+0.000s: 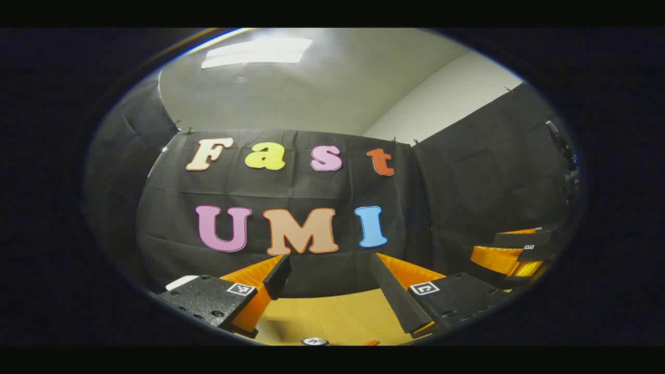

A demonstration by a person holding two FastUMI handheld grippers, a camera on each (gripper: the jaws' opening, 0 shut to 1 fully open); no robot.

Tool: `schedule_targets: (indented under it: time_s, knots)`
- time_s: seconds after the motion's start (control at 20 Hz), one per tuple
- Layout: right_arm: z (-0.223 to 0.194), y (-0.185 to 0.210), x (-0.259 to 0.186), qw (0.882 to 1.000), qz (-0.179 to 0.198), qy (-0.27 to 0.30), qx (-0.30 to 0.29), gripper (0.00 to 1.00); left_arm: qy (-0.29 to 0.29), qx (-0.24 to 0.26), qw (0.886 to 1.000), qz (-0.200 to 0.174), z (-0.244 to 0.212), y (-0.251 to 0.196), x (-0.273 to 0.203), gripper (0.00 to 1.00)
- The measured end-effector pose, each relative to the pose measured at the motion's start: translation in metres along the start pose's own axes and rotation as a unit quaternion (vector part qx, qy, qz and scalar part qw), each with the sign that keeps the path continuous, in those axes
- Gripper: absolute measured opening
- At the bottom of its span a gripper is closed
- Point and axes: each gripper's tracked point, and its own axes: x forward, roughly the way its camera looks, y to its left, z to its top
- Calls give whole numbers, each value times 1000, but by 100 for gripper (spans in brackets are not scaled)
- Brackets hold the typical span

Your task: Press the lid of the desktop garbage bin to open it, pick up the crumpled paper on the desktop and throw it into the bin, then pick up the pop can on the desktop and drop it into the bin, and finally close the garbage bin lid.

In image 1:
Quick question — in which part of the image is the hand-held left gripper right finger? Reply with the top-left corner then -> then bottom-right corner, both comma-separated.
369,252 -> 514,339

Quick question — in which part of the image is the black backdrop cloth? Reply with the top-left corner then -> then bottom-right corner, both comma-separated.
83,72 -> 585,312

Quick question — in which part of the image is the white desktop garbage bin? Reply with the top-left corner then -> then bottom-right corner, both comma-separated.
165,275 -> 201,292

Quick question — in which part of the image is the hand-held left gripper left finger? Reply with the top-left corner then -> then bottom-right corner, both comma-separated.
155,253 -> 292,339

